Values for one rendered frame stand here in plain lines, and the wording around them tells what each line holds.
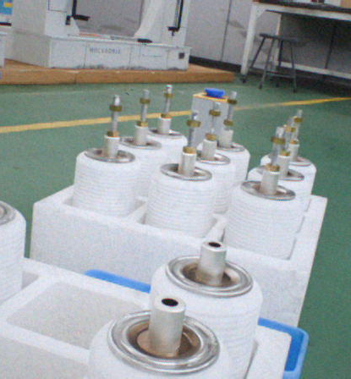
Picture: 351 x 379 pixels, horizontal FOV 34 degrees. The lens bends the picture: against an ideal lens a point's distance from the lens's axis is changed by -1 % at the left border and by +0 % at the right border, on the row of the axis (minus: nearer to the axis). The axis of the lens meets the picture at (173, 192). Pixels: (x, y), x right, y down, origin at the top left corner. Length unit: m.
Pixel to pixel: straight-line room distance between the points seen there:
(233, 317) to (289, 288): 0.29
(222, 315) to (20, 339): 0.17
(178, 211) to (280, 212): 0.14
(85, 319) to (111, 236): 0.20
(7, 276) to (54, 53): 2.99
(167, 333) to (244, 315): 0.11
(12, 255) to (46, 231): 0.27
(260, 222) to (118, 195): 0.21
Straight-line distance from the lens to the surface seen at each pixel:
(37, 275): 0.63
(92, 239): 0.80
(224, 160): 0.91
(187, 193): 0.77
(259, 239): 0.76
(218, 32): 6.55
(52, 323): 0.64
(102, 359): 0.37
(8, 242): 0.55
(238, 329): 0.47
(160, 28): 4.56
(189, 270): 0.50
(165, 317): 0.37
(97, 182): 0.81
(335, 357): 0.94
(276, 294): 0.75
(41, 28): 3.55
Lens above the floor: 0.46
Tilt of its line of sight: 17 degrees down
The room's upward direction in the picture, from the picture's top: 9 degrees clockwise
